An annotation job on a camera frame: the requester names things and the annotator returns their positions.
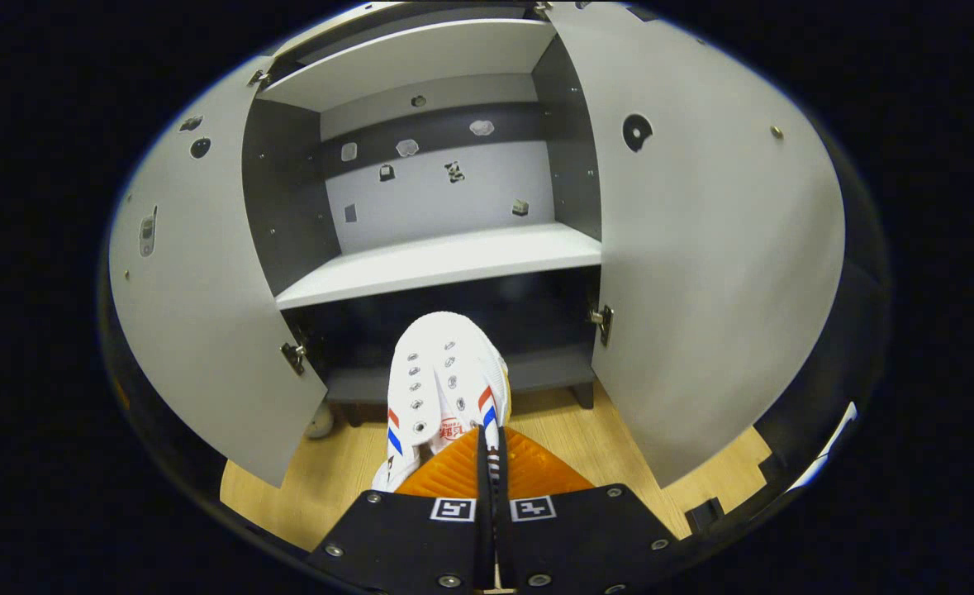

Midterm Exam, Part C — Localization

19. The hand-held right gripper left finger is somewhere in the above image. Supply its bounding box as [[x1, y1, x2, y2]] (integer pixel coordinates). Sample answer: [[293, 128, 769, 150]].
[[305, 426, 492, 595]]

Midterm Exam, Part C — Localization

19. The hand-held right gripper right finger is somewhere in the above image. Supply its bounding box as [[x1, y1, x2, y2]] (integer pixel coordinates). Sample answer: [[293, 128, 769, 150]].
[[487, 426, 690, 595]]

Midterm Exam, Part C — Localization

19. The white striped shoe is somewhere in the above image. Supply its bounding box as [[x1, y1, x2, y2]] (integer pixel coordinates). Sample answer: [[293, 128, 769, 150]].
[[371, 312, 511, 494]]

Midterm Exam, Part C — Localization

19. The white cabinet door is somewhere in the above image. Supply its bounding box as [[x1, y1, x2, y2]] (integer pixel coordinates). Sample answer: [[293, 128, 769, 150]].
[[107, 56, 329, 488], [543, 0, 847, 488]]

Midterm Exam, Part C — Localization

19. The white shoe cabinet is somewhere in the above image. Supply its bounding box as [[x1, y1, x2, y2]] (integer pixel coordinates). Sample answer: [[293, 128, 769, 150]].
[[241, 0, 607, 410]]

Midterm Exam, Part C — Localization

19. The white cabinet shelf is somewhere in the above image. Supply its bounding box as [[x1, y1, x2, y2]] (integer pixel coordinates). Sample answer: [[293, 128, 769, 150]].
[[274, 221, 603, 311], [255, 18, 558, 112]]

